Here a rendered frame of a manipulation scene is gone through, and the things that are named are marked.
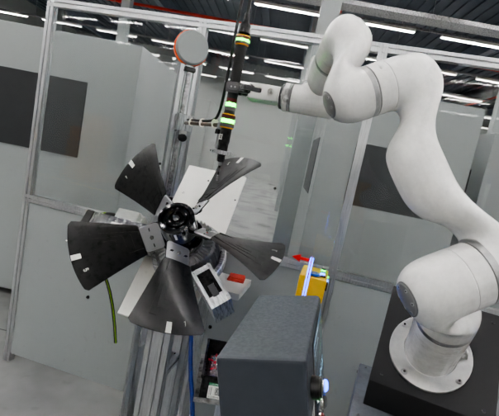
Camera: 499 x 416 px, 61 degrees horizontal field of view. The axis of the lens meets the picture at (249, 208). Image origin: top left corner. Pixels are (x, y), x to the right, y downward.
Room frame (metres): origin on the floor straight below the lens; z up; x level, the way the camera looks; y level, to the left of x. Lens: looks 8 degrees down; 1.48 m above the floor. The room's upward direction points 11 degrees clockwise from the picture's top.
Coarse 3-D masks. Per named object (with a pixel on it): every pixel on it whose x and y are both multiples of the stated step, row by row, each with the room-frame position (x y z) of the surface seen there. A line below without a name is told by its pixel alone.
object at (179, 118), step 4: (176, 116) 1.91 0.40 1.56; (180, 116) 1.86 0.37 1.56; (184, 116) 1.87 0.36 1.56; (188, 116) 1.88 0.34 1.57; (192, 116) 1.89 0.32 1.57; (176, 120) 1.89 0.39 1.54; (180, 120) 1.87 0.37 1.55; (184, 120) 1.87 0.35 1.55; (176, 124) 1.88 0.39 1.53; (180, 124) 1.87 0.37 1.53; (184, 124) 1.87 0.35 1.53; (176, 128) 1.87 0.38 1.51; (180, 128) 1.87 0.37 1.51; (184, 128) 1.88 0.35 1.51; (188, 128) 1.88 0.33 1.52
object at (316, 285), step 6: (306, 270) 1.57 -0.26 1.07; (312, 270) 1.59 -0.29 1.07; (318, 270) 1.60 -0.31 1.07; (300, 276) 1.50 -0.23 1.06; (306, 276) 1.49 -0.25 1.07; (312, 276) 1.49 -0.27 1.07; (300, 282) 1.49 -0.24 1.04; (312, 282) 1.48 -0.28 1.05; (318, 282) 1.48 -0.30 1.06; (324, 282) 1.48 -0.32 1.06; (300, 288) 1.49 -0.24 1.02; (312, 288) 1.48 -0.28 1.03; (318, 288) 1.48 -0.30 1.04; (324, 288) 1.48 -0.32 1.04; (300, 294) 1.49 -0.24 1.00; (306, 294) 1.49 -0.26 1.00; (312, 294) 1.48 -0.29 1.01; (318, 294) 1.48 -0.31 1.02
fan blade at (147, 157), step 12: (144, 156) 1.52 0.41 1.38; (156, 156) 1.49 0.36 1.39; (132, 168) 1.53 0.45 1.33; (144, 168) 1.50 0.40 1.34; (156, 168) 1.47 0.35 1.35; (120, 180) 1.54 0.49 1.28; (132, 180) 1.51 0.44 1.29; (144, 180) 1.48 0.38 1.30; (156, 180) 1.45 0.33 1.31; (132, 192) 1.51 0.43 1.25; (144, 192) 1.47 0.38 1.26; (156, 192) 1.44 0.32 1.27; (144, 204) 1.47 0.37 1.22; (156, 204) 1.43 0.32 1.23
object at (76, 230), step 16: (80, 224) 1.31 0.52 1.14; (96, 224) 1.31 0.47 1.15; (112, 224) 1.32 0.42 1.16; (80, 240) 1.30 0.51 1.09; (96, 240) 1.30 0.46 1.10; (112, 240) 1.31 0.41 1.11; (128, 240) 1.32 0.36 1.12; (96, 256) 1.30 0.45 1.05; (112, 256) 1.31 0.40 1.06; (128, 256) 1.32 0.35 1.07; (144, 256) 1.34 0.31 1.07; (80, 272) 1.28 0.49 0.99; (96, 272) 1.29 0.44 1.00; (112, 272) 1.31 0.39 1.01
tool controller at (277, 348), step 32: (256, 320) 0.59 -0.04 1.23; (288, 320) 0.59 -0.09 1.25; (320, 320) 0.66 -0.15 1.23; (224, 352) 0.49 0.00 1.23; (256, 352) 0.48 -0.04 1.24; (288, 352) 0.48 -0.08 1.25; (320, 352) 0.63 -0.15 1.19; (224, 384) 0.47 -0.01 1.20; (256, 384) 0.46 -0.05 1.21; (288, 384) 0.46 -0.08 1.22; (320, 384) 0.48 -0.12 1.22
